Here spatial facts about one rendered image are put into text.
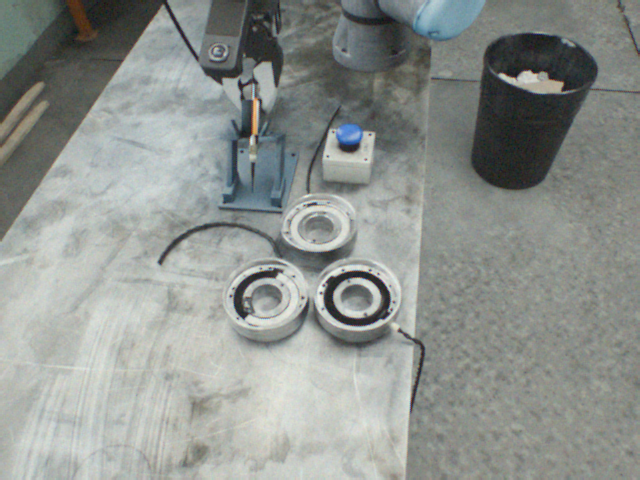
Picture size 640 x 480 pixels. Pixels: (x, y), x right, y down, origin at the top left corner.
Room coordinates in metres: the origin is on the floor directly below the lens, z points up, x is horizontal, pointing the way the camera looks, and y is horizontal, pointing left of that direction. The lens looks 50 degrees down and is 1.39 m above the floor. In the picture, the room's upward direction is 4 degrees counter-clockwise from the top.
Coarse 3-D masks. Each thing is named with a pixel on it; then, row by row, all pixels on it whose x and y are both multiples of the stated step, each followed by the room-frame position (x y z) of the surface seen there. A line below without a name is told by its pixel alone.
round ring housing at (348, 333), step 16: (336, 272) 0.41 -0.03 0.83; (384, 272) 0.40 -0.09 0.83; (320, 288) 0.39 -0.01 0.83; (336, 288) 0.38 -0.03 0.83; (352, 288) 0.39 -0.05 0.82; (368, 288) 0.38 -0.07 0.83; (400, 288) 0.37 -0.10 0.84; (320, 304) 0.36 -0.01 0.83; (336, 304) 0.36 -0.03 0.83; (320, 320) 0.34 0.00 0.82; (384, 320) 0.33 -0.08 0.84; (336, 336) 0.32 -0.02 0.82; (352, 336) 0.32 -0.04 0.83; (368, 336) 0.32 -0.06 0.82
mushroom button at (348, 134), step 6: (342, 126) 0.64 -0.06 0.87; (348, 126) 0.64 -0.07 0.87; (354, 126) 0.64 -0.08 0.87; (336, 132) 0.63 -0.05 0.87; (342, 132) 0.62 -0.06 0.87; (348, 132) 0.62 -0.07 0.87; (354, 132) 0.62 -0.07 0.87; (360, 132) 0.62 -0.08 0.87; (336, 138) 0.62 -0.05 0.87; (342, 138) 0.61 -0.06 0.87; (348, 138) 0.61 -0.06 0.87; (354, 138) 0.61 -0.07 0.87; (360, 138) 0.61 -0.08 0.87; (348, 144) 0.61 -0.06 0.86
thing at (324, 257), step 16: (288, 208) 0.51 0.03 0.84; (304, 208) 0.52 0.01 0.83; (336, 208) 0.52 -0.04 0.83; (352, 208) 0.50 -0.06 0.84; (288, 224) 0.49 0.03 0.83; (304, 224) 0.49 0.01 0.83; (320, 224) 0.51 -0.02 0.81; (336, 224) 0.49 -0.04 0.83; (352, 224) 0.49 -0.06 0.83; (288, 240) 0.46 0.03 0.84; (320, 240) 0.46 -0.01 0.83; (352, 240) 0.45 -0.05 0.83; (304, 256) 0.44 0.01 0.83; (320, 256) 0.43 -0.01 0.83; (336, 256) 0.44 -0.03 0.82
